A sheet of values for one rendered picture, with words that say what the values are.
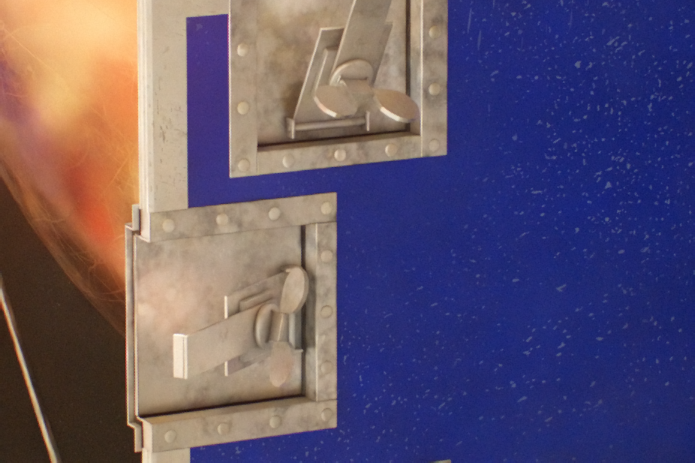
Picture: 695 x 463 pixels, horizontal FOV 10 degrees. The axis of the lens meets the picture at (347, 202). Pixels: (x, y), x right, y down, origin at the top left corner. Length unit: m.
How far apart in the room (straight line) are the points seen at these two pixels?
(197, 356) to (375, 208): 0.15
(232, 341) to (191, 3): 0.17
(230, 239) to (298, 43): 0.11
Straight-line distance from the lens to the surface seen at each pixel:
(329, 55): 2.06
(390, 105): 2.06
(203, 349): 2.02
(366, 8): 2.04
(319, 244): 2.09
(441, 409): 2.15
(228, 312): 2.05
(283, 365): 2.05
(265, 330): 2.07
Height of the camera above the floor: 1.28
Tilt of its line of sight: 12 degrees down
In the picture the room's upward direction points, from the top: straight up
